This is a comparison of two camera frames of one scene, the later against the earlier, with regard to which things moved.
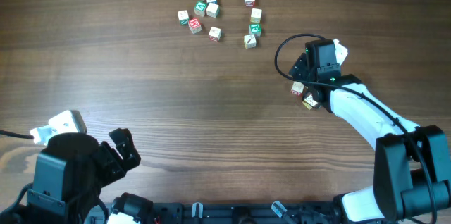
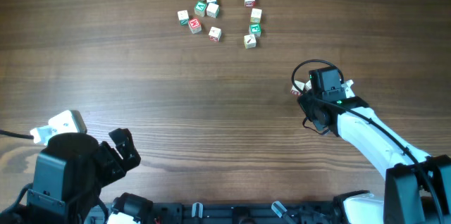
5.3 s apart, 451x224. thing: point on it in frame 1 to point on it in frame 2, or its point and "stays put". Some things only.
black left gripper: x=110 y=158 stays put
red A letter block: x=297 y=88 stays put
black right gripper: x=300 y=67 to x=303 y=101
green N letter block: x=183 y=17 stays put
